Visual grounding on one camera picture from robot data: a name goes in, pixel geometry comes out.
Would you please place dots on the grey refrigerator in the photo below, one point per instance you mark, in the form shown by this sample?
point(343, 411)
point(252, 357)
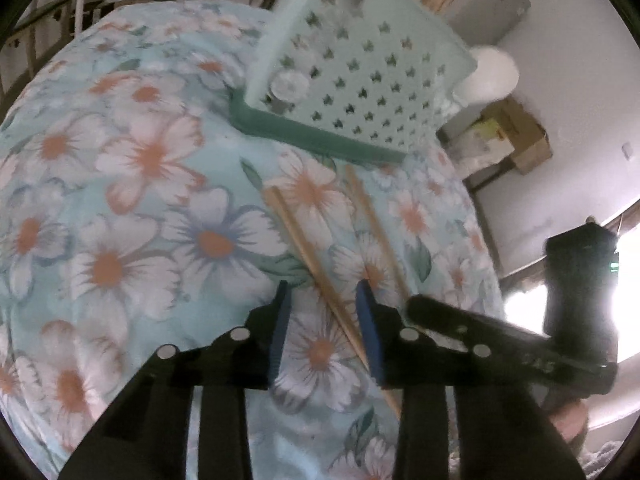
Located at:
point(500, 10)

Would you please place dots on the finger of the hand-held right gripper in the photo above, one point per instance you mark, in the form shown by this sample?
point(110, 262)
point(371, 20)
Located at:
point(475, 327)

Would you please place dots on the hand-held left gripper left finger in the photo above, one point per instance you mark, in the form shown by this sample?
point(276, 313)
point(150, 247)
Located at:
point(279, 340)

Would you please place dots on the white ceramic spoon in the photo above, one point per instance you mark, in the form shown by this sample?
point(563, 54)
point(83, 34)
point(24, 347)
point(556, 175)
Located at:
point(492, 75)

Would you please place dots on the large cardboard box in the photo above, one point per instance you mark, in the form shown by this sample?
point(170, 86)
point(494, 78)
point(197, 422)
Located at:
point(530, 145)

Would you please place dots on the wooden chair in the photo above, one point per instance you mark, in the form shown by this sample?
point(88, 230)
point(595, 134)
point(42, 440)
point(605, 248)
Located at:
point(32, 50)

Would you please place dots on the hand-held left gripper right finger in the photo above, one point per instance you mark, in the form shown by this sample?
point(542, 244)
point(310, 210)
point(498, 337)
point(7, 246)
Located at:
point(369, 335)

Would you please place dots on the wooden chopstick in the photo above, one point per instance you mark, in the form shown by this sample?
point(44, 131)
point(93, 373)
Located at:
point(370, 215)
point(295, 232)

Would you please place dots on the mint green utensil holder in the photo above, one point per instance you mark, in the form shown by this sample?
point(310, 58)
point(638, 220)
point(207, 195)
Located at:
point(350, 85)

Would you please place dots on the white printed sack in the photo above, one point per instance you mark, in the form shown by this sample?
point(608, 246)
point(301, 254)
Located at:
point(475, 150)

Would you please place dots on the floral blue blanket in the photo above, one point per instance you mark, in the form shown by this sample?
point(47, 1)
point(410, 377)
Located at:
point(125, 210)

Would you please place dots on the person's right hand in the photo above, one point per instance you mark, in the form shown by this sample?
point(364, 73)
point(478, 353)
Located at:
point(570, 422)

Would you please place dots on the fluffy pale rug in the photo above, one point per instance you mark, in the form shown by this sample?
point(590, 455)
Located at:
point(600, 460)

